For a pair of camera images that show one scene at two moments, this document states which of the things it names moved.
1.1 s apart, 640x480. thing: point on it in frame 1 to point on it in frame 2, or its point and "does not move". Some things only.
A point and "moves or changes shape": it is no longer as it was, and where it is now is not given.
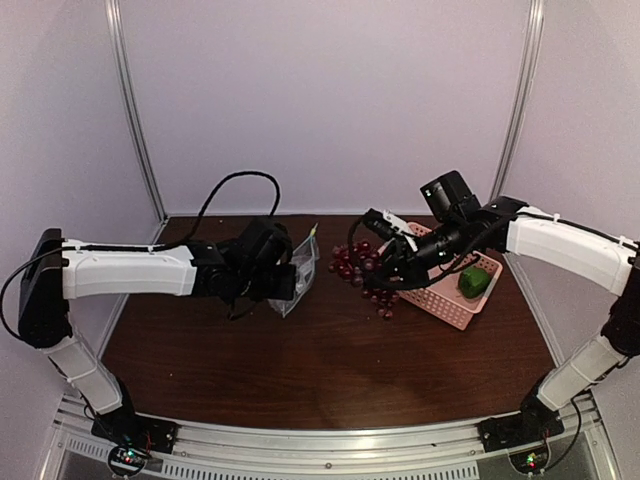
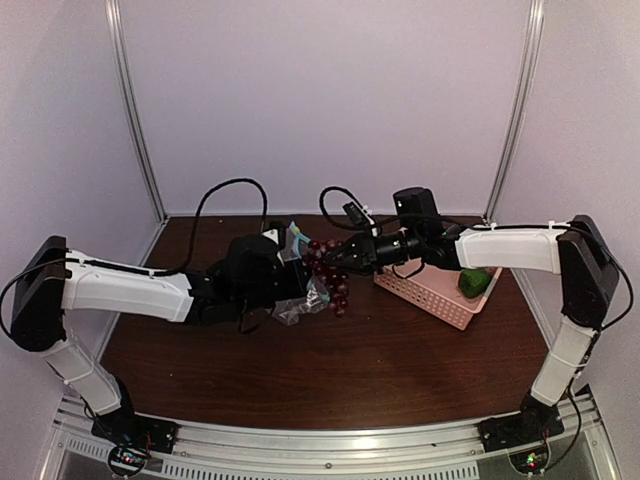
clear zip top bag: [305, 258] moves or changes shape
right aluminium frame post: [522, 102] does not move
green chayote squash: [473, 282] does not move
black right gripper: [403, 262] to [364, 251]
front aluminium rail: [227, 452] does not move
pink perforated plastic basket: [444, 298] does not move
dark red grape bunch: [353, 263] to [336, 281]
